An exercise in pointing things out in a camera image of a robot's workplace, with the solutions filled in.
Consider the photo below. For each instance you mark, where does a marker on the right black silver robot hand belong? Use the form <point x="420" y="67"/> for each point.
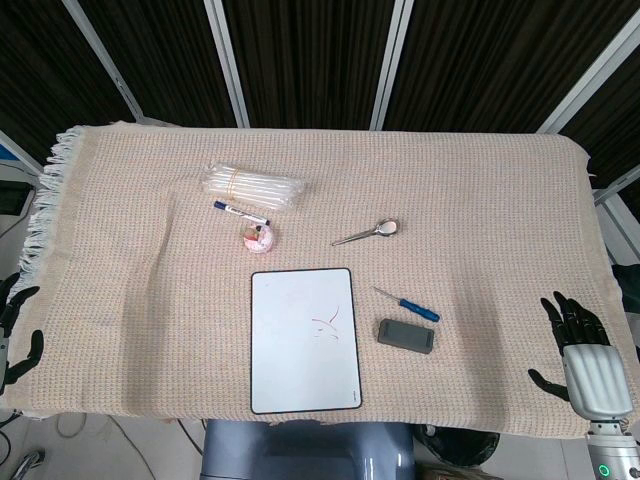
<point x="595" y="372"/>

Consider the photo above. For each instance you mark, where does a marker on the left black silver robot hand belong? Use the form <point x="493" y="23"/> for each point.
<point x="6" y="312"/>

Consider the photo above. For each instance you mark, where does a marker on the grey board eraser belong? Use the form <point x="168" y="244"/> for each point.
<point x="406" y="337"/>

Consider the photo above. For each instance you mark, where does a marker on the black box device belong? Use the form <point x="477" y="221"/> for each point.
<point x="11" y="197"/>

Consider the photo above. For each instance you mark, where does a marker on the black round object under table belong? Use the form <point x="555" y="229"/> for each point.
<point x="460" y="445"/>

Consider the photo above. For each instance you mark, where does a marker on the beige waffle weave tablecloth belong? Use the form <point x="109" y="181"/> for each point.
<point x="475" y="200"/>

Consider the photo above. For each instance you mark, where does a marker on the metal spoon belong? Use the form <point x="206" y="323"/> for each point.
<point x="387" y="227"/>

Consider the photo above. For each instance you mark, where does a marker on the blue white marker pen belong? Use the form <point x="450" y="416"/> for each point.
<point x="240" y="212"/>

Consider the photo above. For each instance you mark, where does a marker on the yellow rubber band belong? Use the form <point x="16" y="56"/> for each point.
<point x="232" y="182"/>

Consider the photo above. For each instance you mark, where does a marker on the bundle of clear wrapped straws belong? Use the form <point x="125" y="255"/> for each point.
<point x="260" y="190"/>

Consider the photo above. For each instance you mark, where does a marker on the white board with black rim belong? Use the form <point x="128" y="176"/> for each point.
<point x="305" y="345"/>

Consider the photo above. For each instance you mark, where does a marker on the blue grey robot torso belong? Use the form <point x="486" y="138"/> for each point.
<point x="300" y="450"/>

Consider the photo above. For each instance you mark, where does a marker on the aluminium frame post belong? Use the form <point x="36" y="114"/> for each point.
<point x="100" y="50"/>
<point x="592" y="80"/>
<point x="227" y="60"/>
<point x="393" y="60"/>

